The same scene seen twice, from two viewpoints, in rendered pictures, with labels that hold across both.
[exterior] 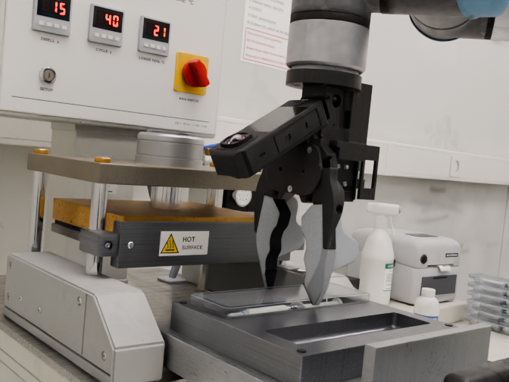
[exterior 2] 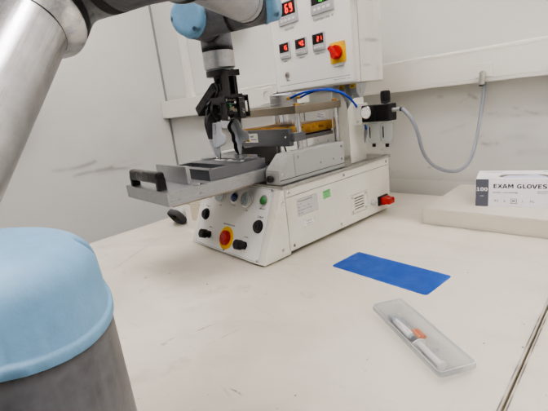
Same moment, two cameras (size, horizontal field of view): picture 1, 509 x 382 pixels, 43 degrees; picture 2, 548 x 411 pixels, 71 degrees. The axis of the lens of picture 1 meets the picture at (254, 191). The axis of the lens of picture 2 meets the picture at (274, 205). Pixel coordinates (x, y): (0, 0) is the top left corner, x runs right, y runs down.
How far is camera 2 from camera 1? 1.27 m
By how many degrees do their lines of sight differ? 90
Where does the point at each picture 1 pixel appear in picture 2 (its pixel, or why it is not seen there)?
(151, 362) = not seen: hidden behind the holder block
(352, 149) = (215, 100)
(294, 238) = (244, 135)
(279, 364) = not seen: hidden behind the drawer
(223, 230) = (262, 133)
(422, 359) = (166, 171)
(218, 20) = (346, 15)
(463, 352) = (178, 173)
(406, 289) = not seen: outside the picture
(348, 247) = (221, 139)
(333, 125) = (220, 90)
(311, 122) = (209, 93)
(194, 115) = (342, 73)
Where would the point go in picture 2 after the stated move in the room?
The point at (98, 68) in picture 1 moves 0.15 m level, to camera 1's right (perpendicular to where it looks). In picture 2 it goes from (302, 65) to (306, 60)
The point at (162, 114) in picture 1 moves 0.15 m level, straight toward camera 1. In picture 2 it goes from (328, 77) to (278, 82)
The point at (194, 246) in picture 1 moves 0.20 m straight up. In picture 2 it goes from (254, 139) to (244, 64)
